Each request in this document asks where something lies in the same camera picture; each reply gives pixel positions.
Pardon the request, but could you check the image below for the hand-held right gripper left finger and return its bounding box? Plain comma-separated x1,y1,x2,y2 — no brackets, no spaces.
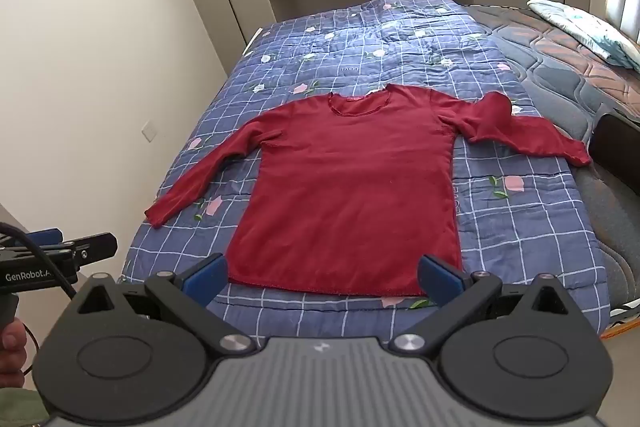
70,253,257,358

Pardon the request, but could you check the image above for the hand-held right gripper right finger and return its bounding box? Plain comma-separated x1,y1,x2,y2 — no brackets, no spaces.
390,254,576,358

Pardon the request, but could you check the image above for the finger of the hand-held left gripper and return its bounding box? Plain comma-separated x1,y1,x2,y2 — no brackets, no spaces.
52,233,119,269
0,229,64,254

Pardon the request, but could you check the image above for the red long-sleeve shirt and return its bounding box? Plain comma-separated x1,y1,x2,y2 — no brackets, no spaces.
145,84,593,298

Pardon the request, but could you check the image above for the person's left forearm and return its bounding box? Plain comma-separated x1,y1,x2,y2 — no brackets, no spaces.
0,388,51,427

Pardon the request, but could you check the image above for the person's left hand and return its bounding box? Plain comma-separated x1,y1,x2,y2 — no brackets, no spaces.
0,317,27,390

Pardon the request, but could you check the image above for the dark brown cushion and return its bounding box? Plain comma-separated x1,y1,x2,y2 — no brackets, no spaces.
590,104,640,202

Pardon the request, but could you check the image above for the blue checked floral quilt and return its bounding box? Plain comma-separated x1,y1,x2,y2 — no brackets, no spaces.
117,0,601,338

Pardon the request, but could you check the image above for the light blue patterned pillow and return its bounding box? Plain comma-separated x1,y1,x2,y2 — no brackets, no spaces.
527,0,640,70

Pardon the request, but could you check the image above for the wooden bed frame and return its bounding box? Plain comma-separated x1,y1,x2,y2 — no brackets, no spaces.
600,297,640,339

